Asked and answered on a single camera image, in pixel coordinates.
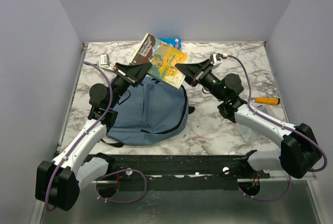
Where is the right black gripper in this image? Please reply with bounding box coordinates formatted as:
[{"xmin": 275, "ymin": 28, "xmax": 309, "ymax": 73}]
[{"xmin": 175, "ymin": 59, "xmax": 226, "ymax": 102}]

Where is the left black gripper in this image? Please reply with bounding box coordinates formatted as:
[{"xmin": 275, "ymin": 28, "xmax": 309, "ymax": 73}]
[{"xmin": 109, "ymin": 63, "xmax": 153, "ymax": 109}]

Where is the teal cover paperback book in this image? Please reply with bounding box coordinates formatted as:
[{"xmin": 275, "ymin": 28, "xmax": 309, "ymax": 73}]
[{"xmin": 131, "ymin": 33, "xmax": 194, "ymax": 89}]

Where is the blue box book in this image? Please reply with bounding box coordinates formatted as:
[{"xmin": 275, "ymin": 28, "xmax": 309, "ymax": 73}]
[{"xmin": 158, "ymin": 37, "xmax": 183, "ymax": 51}]

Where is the blue fabric backpack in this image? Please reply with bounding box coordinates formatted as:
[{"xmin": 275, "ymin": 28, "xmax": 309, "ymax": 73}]
[{"xmin": 101, "ymin": 76, "xmax": 195, "ymax": 148}]

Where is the yellow handled screwdriver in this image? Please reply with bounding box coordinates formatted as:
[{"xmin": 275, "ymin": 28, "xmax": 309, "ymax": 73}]
[{"xmin": 252, "ymin": 97, "xmax": 280, "ymax": 105}]

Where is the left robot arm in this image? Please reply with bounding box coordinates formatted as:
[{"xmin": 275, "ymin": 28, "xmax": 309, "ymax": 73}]
[{"xmin": 35, "ymin": 63, "xmax": 151, "ymax": 211}]

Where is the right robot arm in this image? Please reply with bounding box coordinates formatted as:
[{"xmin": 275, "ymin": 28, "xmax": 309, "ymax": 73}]
[{"xmin": 175, "ymin": 54, "xmax": 327, "ymax": 179}]

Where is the clear plastic screw box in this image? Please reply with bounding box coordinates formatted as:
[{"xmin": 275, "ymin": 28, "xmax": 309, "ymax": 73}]
[{"xmin": 238, "ymin": 105, "xmax": 274, "ymax": 143}]

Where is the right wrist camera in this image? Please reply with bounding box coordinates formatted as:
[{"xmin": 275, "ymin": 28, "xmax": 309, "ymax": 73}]
[{"xmin": 210, "ymin": 53, "xmax": 228, "ymax": 66}]

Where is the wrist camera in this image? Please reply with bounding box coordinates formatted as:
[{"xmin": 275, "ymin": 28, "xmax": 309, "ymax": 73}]
[
  {"xmin": 210, "ymin": 53, "xmax": 228, "ymax": 66},
  {"xmin": 97, "ymin": 54, "xmax": 112, "ymax": 70}
]

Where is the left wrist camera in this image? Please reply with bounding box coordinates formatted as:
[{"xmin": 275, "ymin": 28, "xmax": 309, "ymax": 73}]
[{"xmin": 97, "ymin": 54, "xmax": 112, "ymax": 70}]

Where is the black mounting base plate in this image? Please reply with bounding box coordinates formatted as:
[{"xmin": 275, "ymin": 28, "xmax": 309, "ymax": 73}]
[{"xmin": 85, "ymin": 153, "xmax": 270, "ymax": 194}]

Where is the aluminium rail frame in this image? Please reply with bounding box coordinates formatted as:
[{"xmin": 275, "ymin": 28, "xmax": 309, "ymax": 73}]
[{"xmin": 28, "ymin": 43, "xmax": 323, "ymax": 224}]

